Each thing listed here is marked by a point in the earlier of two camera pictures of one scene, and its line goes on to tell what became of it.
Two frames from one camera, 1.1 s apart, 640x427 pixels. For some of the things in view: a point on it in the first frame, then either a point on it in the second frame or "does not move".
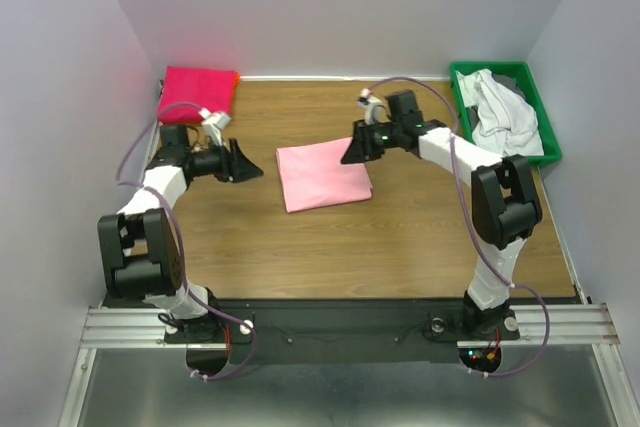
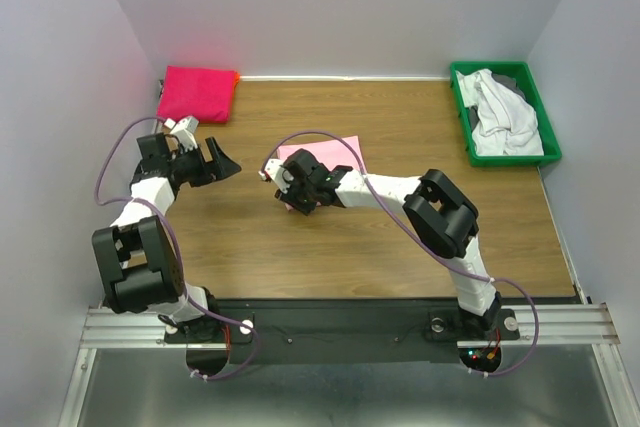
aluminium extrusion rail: x=144 y=329 does not move
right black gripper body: x=381 y=137 → x=299 y=197
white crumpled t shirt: x=506 y=124 does not move
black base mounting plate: x=342 y=330 does not move
